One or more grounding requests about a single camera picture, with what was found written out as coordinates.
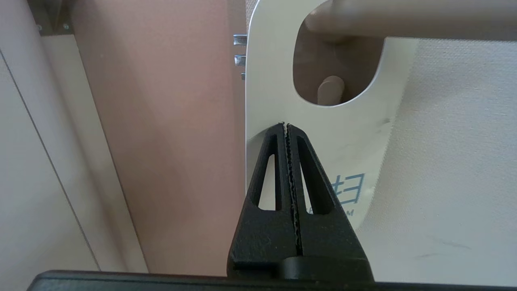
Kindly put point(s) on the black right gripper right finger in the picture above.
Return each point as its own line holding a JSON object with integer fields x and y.
{"x": 331, "y": 238}

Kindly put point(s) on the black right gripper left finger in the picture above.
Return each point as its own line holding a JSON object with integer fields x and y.
{"x": 262, "y": 238}

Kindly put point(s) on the white and blue door hanger sign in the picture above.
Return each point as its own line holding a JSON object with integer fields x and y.
{"x": 274, "y": 81}

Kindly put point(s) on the cream white door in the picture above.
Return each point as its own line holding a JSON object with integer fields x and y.
{"x": 452, "y": 161}

